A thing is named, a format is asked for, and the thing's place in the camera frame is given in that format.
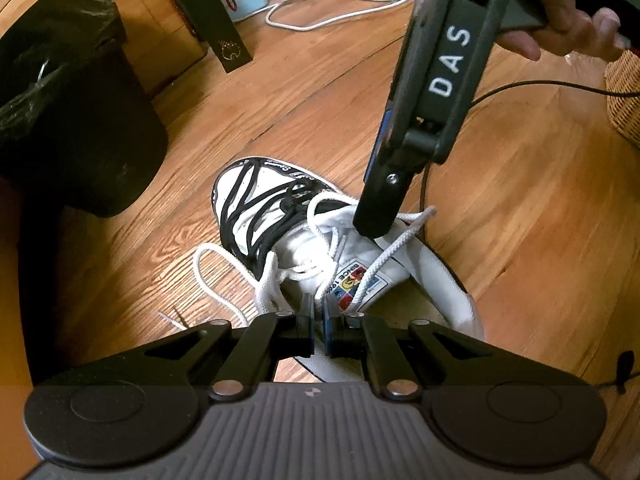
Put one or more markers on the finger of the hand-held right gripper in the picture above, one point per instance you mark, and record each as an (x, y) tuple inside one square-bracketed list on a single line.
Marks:
[(385, 195)]

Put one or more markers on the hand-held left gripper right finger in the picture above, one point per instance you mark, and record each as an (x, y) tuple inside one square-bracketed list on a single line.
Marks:
[(329, 332)]

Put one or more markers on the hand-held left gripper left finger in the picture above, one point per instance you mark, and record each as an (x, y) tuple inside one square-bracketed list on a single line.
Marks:
[(307, 327)]

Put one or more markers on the white shoelace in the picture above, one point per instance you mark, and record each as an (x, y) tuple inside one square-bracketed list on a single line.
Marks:
[(395, 254)]

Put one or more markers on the white and black sneaker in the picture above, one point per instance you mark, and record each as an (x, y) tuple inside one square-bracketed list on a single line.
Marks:
[(425, 280)]

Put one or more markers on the person's right hand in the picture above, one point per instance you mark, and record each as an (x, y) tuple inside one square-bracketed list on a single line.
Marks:
[(560, 20)]

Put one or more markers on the black shoelace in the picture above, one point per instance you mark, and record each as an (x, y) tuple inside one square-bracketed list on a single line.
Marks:
[(287, 205)]

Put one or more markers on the tan wicker basket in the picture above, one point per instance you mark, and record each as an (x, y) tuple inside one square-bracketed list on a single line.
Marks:
[(627, 100)]

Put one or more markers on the black paper bag gold emblem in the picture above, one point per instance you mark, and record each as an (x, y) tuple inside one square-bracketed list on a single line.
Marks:
[(215, 30)]

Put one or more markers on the black trash bin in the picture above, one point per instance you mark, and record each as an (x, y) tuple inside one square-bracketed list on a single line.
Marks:
[(90, 150)]

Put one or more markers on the wooden nightstand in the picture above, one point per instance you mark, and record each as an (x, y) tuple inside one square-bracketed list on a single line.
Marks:
[(150, 35)]

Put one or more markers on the black bin liner bag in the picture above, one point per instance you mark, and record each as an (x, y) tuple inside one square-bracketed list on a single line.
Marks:
[(60, 35)]

